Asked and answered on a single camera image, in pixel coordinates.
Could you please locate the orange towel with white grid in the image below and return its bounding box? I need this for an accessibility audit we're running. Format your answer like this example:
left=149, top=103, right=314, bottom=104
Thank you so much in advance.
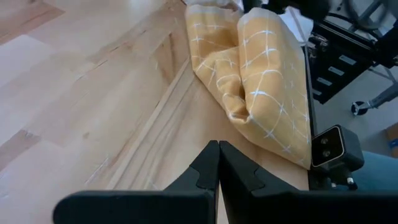
left=185, top=4, right=313, bottom=170

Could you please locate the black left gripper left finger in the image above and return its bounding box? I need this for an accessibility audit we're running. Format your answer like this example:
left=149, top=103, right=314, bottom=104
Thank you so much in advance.
left=52, top=139, right=221, bottom=224

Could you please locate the brown cardboard box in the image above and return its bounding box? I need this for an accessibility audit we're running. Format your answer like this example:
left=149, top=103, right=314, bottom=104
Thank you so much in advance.
left=385, top=123, right=398, bottom=158

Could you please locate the black two-lens camera box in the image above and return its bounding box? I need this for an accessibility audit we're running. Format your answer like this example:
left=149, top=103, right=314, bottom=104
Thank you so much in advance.
left=310, top=124, right=365, bottom=190

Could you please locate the person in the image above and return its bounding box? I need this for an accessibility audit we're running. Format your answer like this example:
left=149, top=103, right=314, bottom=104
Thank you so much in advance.
left=351, top=151, right=398, bottom=191

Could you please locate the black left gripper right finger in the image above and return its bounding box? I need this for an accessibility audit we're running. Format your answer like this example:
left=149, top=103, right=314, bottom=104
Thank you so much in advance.
left=220, top=140, right=398, bottom=224

